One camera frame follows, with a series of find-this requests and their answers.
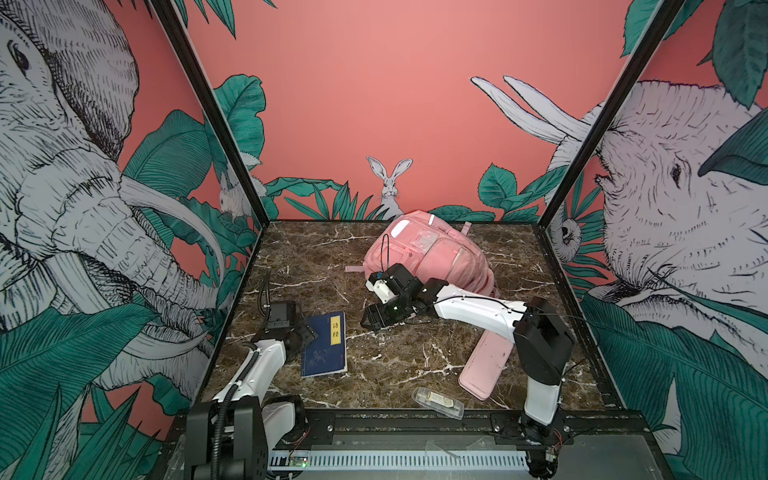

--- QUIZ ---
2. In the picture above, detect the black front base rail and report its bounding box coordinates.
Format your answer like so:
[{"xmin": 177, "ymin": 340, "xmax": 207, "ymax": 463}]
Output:
[{"xmin": 299, "ymin": 408, "xmax": 651, "ymax": 449}]

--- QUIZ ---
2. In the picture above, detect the clear plastic eraser box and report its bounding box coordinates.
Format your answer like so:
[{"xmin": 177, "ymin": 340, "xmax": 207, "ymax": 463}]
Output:
[{"xmin": 412, "ymin": 387, "xmax": 464, "ymax": 420}]

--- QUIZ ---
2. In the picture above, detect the pink student backpack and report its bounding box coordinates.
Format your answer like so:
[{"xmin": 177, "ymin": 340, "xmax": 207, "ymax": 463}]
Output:
[{"xmin": 345, "ymin": 210, "xmax": 499, "ymax": 297}]

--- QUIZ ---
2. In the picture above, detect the black corner frame post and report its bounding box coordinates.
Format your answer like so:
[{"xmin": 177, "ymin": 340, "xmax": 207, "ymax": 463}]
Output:
[
  {"xmin": 151, "ymin": 0, "xmax": 270, "ymax": 228},
  {"xmin": 537, "ymin": 0, "xmax": 685, "ymax": 230}
]

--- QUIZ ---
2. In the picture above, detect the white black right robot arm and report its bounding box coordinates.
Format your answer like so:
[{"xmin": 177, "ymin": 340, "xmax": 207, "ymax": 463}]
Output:
[{"xmin": 361, "ymin": 279, "xmax": 575, "ymax": 427}]

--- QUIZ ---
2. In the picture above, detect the black left corner frame post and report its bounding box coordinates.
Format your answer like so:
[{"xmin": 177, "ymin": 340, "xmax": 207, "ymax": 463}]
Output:
[{"xmin": 151, "ymin": 0, "xmax": 270, "ymax": 228}]

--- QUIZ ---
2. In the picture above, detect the black right corner frame post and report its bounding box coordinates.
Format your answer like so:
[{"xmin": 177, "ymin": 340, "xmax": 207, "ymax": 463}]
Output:
[{"xmin": 537, "ymin": 0, "xmax": 685, "ymax": 230}]

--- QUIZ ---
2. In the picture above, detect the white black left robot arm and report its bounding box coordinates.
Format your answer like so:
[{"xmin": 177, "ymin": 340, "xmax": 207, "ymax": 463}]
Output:
[{"xmin": 183, "ymin": 322, "xmax": 316, "ymax": 479}]

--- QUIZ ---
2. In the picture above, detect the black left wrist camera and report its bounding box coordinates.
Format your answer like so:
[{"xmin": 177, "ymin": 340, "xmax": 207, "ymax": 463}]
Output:
[{"xmin": 265, "ymin": 301, "xmax": 298, "ymax": 336}]

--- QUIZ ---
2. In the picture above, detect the white perforated vent strip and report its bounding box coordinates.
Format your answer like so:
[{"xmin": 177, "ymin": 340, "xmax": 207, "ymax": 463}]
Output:
[{"xmin": 267, "ymin": 450, "xmax": 529, "ymax": 472}]

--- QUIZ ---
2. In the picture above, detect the pink pencil case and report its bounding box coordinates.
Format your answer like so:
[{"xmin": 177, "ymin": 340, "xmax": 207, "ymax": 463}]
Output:
[{"xmin": 458, "ymin": 330, "xmax": 515, "ymax": 401}]

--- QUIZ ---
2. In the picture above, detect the dark blue book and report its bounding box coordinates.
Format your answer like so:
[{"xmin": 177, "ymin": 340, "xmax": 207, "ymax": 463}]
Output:
[{"xmin": 301, "ymin": 311, "xmax": 347, "ymax": 378}]

